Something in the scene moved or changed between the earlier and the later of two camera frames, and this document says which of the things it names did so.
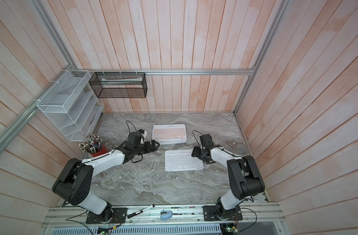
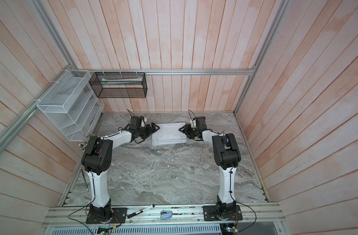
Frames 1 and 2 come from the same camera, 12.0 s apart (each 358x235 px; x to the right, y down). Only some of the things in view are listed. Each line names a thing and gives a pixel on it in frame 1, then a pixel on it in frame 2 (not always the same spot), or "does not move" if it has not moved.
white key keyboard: [181, 160] -> [169, 133]
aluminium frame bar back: [209, 70] does not move
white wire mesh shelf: [72, 107] does not move
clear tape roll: [241, 149] does not move
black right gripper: [195, 152] -> [187, 130]
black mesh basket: [119, 84] does not move
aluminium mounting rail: [263, 213] does not move
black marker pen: [141, 211] does not move
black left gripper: [149, 149] -> [150, 131]
